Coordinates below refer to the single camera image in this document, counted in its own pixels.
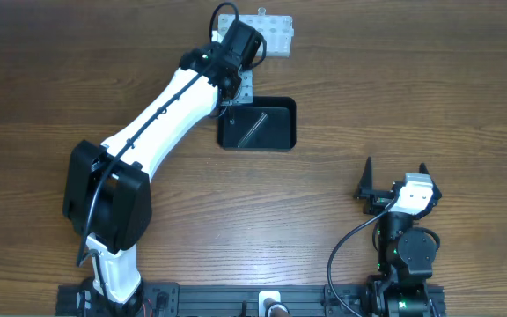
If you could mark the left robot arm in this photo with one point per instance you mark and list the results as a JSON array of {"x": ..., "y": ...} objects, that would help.
[{"x": 170, "y": 114}]

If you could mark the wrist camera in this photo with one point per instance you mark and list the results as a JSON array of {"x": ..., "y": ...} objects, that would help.
[
  {"x": 415, "y": 196},
  {"x": 245, "y": 88}
]

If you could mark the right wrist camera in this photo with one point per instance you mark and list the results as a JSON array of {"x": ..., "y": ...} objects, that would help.
[{"x": 415, "y": 196}]

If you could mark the clear test tube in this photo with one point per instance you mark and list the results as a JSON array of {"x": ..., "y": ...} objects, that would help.
[
  {"x": 261, "y": 10},
  {"x": 252, "y": 130}
]

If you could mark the black tray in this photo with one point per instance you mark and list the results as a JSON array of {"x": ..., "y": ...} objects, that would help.
[{"x": 275, "y": 132}]

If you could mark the white test tube rack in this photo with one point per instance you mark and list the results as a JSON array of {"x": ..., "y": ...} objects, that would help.
[{"x": 280, "y": 35}]

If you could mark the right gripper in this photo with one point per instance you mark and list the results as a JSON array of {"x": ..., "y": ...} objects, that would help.
[{"x": 376, "y": 200}]

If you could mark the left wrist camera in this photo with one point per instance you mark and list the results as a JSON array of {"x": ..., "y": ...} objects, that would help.
[{"x": 245, "y": 88}]

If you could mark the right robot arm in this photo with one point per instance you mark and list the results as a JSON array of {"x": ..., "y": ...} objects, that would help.
[{"x": 412, "y": 255}]

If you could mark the mounting rail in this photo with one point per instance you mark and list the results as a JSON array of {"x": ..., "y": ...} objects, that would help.
[{"x": 218, "y": 299}]

